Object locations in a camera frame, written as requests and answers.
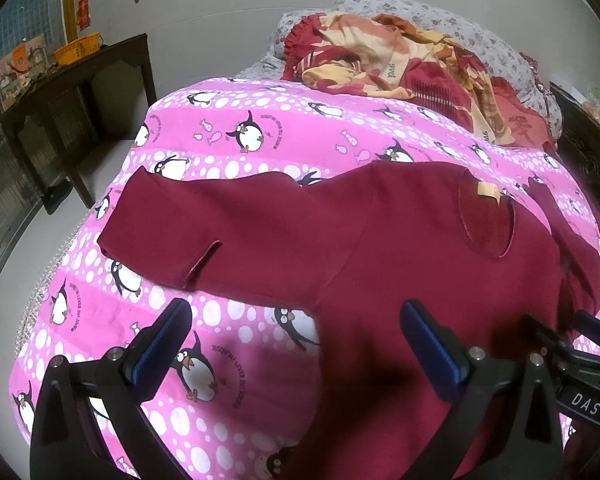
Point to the dark wooden table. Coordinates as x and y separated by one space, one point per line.
73 80

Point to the orange box on table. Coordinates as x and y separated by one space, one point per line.
20 67

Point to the red yellow floral blanket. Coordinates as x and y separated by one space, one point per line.
391 58

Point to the maroon red shirt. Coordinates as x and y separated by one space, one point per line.
348 251

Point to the grey floral pillow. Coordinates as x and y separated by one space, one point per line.
500 59

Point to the pink penguin bedsheet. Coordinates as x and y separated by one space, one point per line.
245 385

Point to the red wall sign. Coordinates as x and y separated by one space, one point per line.
83 19

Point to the black shoe under table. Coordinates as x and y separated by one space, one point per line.
55 195

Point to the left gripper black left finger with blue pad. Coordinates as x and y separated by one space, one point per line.
66 441

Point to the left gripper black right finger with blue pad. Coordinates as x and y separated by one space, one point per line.
468 379

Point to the orange plastic basket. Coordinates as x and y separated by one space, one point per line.
78 49

